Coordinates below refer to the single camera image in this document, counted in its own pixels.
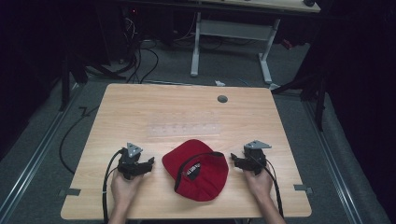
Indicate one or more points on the white paper scrap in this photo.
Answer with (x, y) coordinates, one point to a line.
(219, 83)

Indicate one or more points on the black metal stand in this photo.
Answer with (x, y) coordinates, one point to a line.
(317, 93)
(66, 84)

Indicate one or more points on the white frame desk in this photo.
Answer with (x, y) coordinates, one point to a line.
(233, 30)

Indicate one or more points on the grey table grommet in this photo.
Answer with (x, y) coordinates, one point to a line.
(222, 99)

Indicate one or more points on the metal floor rail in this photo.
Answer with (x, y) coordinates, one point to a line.
(334, 165)
(34, 158)

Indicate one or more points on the person's left hand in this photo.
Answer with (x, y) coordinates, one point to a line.
(124, 189)

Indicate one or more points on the grey tape piece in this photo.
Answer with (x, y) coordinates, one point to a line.
(302, 188)
(70, 192)

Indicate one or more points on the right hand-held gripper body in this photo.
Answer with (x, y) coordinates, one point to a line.
(256, 157)

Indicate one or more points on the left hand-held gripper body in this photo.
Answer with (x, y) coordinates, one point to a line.
(130, 158)

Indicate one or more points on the red cap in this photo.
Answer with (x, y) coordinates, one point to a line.
(199, 174)

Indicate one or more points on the dark object on desk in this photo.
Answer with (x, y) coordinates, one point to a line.
(309, 2)

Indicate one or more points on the person's right hand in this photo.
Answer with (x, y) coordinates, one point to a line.
(260, 185)

